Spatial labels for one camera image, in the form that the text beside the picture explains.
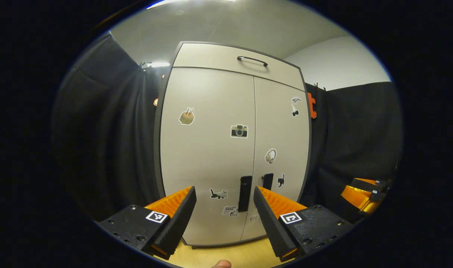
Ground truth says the white door with camera sticker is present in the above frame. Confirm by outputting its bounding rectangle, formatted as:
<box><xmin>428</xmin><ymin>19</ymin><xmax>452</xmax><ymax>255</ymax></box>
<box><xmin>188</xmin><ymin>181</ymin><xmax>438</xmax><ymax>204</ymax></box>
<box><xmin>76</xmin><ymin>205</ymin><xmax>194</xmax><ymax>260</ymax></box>
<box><xmin>159</xmin><ymin>67</ymin><xmax>256</xmax><ymax>246</ymax></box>

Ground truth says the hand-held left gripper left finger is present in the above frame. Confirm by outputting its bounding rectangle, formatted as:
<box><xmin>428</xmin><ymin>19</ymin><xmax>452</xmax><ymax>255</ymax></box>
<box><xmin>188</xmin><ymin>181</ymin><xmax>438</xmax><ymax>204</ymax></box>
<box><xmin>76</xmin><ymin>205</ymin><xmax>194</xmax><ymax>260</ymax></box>
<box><xmin>96</xmin><ymin>186</ymin><xmax>197</xmax><ymax>260</ymax></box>

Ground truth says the black backdrop cloth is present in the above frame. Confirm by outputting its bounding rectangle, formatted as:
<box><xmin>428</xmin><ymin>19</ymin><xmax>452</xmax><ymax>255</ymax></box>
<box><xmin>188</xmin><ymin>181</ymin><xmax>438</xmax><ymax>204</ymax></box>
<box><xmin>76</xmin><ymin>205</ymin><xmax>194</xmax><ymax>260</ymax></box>
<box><xmin>51</xmin><ymin>32</ymin><xmax>171</xmax><ymax>222</ymax></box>
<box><xmin>299</xmin><ymin>81</ymin><xmax>404</xmax><ymax>224</ymax></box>

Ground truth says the metal drawer handle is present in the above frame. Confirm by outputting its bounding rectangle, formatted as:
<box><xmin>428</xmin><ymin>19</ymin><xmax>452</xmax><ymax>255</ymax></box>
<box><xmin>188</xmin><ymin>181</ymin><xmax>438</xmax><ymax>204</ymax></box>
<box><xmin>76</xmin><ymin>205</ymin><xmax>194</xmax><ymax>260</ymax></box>
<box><xmin>237</xmin><ymin>56</ymin><xmax>269</xmax><ymax>67</ymax></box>

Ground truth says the white cabinet drawer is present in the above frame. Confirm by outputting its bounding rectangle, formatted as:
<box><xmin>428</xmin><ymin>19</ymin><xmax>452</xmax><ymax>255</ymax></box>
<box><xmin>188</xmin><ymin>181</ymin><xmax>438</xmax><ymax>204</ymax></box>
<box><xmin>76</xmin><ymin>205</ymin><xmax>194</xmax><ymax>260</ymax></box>
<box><xmin>172</xmin><ymin>42</ymin><xmax>305</xmax><ymax>91</ymax></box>

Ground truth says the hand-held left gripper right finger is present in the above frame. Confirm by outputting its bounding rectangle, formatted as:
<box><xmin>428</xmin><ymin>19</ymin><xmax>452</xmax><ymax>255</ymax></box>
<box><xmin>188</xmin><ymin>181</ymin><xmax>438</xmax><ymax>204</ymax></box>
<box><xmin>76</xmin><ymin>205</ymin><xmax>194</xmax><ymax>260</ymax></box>
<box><xmin>253</xmin><ymin>186</ymin><xmax>354</xmax><ymax>262</ymax></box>

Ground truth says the white shoe cabinet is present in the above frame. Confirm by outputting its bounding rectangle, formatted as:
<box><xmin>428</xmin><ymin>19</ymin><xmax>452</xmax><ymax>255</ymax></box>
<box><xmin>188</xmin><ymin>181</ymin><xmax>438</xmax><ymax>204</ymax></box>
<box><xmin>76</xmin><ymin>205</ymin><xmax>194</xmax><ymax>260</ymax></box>
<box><xmin>154</xmin><ymin>41</ymin><xmax>312</xmax><ymax>248</ymax></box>

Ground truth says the white door with headphones sticker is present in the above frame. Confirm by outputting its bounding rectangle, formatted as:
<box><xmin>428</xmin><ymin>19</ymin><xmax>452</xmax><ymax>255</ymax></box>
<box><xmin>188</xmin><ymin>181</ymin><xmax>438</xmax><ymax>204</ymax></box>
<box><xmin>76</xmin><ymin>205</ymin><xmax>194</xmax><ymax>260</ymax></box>
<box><xmin>241</xmin><ymin>76</ymin><xmax>311</xmax><ymax>242</ymax></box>

